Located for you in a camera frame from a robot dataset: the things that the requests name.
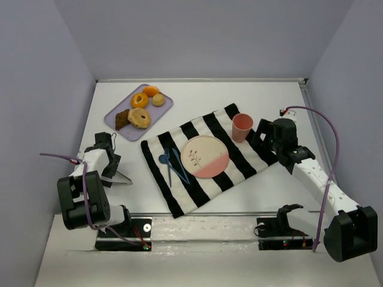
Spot metal serving tongs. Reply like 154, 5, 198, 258
101, 171, 133, 185

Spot large beige bagel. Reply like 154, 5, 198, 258
128, 108, 151, 129

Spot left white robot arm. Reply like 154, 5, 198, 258
57, 132, 133, 230

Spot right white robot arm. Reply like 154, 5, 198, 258
253, 118, 378, 262

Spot brown chocolate pastry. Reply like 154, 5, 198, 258
115, 109, 130, 131

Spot pink plastic cup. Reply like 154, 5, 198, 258
232, 113, 254, 143

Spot orange glazed donut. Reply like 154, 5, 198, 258
130, 93, 149, 108

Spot cream and pink plate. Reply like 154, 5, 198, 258
180, 135, 230, 178

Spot blue plastic spoon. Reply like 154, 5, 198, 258
159, 154, 168, 164

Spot blue plastic fork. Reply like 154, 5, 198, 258
164, 148, 172, 187

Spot small pale round bun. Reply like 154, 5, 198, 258
152, 93, 166, 106

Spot black white striped placemat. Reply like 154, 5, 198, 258
141, 103, 277, 218

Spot orange round bun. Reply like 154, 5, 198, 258
142, 86, 160, 97

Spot blue plastic knife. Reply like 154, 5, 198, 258
171, 147, 192, 185

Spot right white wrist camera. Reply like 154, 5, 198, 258
279, 108, 297, 122

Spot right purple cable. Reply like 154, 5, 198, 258
288, 105, 341, 252

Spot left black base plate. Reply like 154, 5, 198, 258
95, 216, 152, 252

